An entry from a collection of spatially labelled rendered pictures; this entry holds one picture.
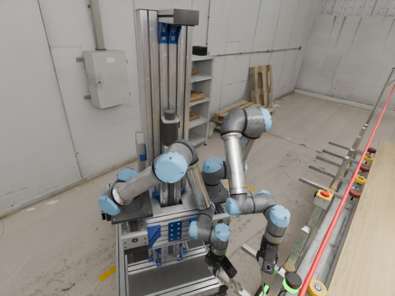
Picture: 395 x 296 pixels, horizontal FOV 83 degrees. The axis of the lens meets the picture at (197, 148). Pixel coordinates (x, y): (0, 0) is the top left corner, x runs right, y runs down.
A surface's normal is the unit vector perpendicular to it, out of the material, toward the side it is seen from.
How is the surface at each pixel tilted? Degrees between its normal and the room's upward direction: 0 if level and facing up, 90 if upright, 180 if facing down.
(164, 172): 85
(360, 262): 0
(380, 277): 0
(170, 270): 0
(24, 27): 90
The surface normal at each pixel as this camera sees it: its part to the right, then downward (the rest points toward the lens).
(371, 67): -0.67, 0.33
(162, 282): 0.06, -0.87
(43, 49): 0.74, 0.37
